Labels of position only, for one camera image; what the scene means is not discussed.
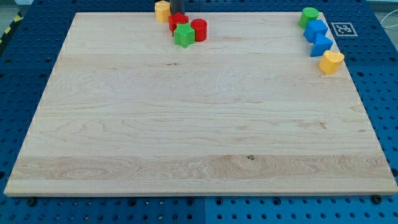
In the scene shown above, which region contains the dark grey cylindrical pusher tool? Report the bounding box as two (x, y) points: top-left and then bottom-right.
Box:
(170, 0), (185, 15)

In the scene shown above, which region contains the red cylinder block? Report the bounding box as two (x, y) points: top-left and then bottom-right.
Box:
(190, 18), (208, 42)

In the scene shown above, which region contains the red star block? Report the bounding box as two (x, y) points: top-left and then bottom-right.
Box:
(169, 12), (189, 35)

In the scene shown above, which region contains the yellow hexagon block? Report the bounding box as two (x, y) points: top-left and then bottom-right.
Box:
(154, 1), (170, 23)

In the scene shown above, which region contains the green star block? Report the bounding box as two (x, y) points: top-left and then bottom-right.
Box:
(174, 23), (195, 48)

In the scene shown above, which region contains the light wooden board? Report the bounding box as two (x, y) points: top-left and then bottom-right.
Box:
(4, 12), (397, 197)

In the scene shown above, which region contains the green cylinder block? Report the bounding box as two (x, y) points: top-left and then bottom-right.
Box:
(298, 7), (319, 29)

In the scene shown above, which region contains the blue cube block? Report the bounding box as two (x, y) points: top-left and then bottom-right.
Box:
(303, 19), (328, 43)

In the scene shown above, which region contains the blue triangular block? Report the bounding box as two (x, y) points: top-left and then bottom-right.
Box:
(310, 34), (333, 57)

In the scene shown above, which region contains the yellow black hazard tape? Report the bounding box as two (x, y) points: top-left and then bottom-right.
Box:
(1, 11), (24, 44)

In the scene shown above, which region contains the yellow heart block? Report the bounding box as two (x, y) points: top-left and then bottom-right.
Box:
(318, 50), (345, 75)

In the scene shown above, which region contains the white fiducial marker tag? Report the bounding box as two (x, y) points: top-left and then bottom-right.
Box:
(331, 22), (358, 37)

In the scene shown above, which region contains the white cable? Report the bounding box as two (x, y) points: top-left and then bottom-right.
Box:
(379, 8), (398, 32)

